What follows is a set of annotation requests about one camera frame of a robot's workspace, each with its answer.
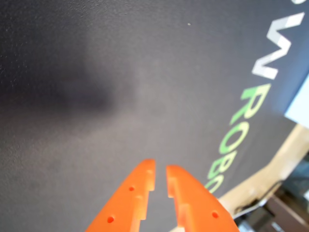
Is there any silver metal bracket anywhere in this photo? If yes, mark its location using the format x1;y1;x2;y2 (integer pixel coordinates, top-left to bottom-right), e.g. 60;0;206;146
233;197;270;217

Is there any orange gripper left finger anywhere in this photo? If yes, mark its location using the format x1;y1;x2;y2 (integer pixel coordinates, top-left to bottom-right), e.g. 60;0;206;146
84;158;156;232

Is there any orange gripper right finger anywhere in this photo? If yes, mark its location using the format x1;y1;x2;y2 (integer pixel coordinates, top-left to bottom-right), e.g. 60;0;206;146
166;165;239;232

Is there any dark mat with WOWROBO print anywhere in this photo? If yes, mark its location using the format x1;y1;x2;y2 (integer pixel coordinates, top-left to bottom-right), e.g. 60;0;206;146
0;0;309;232

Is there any dark brown furniture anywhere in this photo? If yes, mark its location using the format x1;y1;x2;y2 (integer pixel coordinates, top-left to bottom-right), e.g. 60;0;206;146
263;190;309;232

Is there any white cardboard box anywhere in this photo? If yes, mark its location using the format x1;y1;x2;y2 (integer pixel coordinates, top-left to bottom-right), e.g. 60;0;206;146
284;72;309;126

